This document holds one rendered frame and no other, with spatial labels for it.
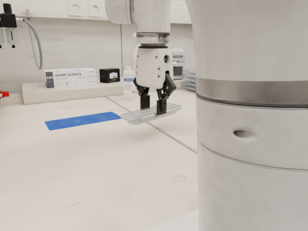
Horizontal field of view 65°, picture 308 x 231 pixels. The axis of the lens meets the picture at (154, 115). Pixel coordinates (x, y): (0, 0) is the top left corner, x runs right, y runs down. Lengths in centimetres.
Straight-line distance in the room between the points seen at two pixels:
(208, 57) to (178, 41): 153
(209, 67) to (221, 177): 7
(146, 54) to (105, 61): 88
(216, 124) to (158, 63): 44
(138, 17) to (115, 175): 36
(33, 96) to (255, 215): 102
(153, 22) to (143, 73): 13
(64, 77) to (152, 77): 66
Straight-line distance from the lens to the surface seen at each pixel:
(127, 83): 105
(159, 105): 62
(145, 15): 60
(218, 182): 18
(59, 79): 120
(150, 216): 38
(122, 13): 61
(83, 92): 113
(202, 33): 17
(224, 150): 16
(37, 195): 46
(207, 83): 17
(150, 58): 61
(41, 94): 111
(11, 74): 142
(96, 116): 85
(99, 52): 147
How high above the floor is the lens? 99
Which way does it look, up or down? 16 degrees down
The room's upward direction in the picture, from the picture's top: straight up
